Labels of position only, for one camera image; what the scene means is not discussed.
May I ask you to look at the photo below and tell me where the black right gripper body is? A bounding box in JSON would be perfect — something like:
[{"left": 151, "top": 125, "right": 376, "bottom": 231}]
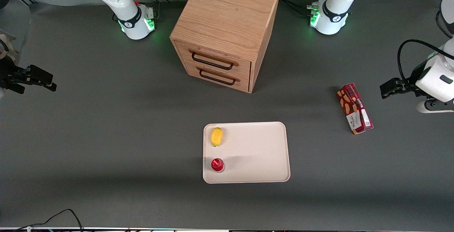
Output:
[{"left": 0, "top": 54, "right": 27, "bottom": 83}]

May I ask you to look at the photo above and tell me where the red tartan cookie box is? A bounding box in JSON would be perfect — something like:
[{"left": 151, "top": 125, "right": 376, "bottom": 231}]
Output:
[{"left": 337, "top": 83, "right": 374, "bottom": 135}]

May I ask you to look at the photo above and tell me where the beige plastic tray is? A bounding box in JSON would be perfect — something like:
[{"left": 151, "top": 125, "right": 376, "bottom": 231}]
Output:
[{"left": 203, "top": 121, "right": 291, "bottom": 184}]

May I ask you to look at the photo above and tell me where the wooden drawer front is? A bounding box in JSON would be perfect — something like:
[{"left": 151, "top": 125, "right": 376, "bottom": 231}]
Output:
[
  {"left": 174, "top": 40, "right": 253, "bottom": 81},
  {"left": 183, "top": 61, "right": 251, "bottom": 93}
]

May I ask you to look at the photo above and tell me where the wooden drawer cabinet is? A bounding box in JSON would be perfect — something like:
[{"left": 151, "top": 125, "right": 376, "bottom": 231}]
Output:
[{"left": 169, "top": 0, "right": 281, "bottom": 94}]

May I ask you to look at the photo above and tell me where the yellow toy lemon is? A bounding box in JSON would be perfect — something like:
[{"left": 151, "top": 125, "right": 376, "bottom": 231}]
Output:
[{"left": 211, "top": 127, "right": 223, "bottom": 147}]

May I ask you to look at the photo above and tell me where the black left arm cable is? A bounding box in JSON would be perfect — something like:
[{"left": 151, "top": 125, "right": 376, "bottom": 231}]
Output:
[{"left": 397, "top": 39, "right": 448, "bottom": 82}]

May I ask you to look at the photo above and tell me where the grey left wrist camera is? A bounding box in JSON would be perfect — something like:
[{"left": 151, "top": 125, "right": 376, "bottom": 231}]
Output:
[{"left": 416, "top": 99, "right": 454, "bottom": 114}]

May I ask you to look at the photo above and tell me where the black left base cable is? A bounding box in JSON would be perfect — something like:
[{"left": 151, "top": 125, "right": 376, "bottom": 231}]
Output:
[{"left": 279, "top": 0, "right": 314, "bottom": 18}]

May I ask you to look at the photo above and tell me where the black table edge cable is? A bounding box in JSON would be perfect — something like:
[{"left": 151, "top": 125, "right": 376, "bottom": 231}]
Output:
[{"left": 13, "top": 209, "right": 84, "bottom": 232}]

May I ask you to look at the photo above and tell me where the black metal drawer handle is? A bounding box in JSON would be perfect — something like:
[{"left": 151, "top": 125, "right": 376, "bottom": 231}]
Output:
[
  {"left": 192, "top": 52, "right": 234, "bottom": 71},
  {"left": 199, "top": 68, "right": 236, "bottom": 86}
]

